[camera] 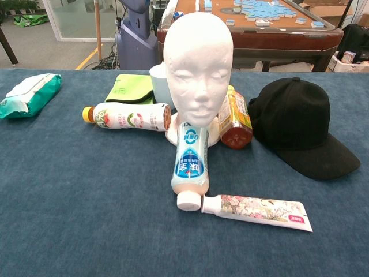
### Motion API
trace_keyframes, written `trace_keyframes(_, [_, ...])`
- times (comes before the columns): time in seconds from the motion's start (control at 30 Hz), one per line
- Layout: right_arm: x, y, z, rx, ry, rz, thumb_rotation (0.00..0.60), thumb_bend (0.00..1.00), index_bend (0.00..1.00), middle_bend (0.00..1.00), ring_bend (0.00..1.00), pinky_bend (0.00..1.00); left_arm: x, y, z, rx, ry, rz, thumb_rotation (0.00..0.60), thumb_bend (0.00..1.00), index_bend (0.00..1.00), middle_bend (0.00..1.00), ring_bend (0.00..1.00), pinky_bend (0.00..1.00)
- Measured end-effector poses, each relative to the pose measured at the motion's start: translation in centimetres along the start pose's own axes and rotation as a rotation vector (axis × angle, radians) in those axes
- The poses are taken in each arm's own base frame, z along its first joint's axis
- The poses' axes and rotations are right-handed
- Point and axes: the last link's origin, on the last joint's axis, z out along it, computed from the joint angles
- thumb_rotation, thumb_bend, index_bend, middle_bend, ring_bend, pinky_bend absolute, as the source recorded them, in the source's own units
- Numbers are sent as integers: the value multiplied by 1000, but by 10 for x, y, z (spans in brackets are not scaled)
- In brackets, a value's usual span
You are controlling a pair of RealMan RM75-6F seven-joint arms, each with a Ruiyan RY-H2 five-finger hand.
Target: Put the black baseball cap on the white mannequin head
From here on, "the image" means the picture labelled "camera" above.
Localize black baseball cap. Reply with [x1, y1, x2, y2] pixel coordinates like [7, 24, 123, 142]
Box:
[247, 77, 362, 181]

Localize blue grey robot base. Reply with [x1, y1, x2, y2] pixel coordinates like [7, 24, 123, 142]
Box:
[115, 0, 159, 70]

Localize white foam mannequin head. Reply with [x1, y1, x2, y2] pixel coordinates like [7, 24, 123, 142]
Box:
[163, 12, 234, 148]

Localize blue label bottle white cap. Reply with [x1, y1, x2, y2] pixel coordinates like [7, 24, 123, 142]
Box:
[170, 121, 210, 211]

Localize amber tea bottle yellow label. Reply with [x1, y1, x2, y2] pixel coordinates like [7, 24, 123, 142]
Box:
[217, 85, 254, 150]

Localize pale blue cup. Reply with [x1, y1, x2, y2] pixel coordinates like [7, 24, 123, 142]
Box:
[149, 63, 176, 110]

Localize white label bottle yellow cap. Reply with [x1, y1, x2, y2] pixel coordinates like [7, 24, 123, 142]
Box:
[82, 102, 172, 132]

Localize green folded cloth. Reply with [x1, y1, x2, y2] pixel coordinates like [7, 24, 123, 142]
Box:
[104, 73, 155, 105]

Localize floral toothpaste tube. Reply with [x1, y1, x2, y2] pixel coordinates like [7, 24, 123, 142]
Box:
[201, 194, 314, 233]

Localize white plastic bag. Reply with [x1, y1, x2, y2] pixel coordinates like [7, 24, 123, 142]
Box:
[160, 0, 185, 28]

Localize wooden pole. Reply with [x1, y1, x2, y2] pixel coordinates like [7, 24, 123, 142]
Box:
[94, 0, 103, 61]

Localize brown mahjong table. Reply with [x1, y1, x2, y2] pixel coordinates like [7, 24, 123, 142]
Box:
[157, 0, 345, 72]

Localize mahjong tile pile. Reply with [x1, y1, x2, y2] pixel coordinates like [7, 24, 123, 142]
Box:
[233, 0, 298, 23]

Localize green wet wipes pack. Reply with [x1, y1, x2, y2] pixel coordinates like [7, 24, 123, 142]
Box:
[0, 73, 63, 119]

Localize white plastic basket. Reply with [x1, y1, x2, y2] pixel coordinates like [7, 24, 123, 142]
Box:
[328, 51, 369, 73]

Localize small drink carton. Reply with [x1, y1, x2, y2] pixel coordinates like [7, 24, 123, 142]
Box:
[341, 50, 357, 63]

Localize cardboard box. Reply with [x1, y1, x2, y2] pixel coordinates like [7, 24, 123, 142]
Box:
[298, 0, 354, 18]

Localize green bag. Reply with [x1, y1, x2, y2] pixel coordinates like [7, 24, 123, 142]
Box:
[13, 13, 50, 28]

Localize dark wooden leg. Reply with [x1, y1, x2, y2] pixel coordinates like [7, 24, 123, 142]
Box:
[0, 25, 18, 65]

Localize black floor cables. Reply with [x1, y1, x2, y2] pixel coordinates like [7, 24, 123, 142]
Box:
[92, 54, 119, 70]

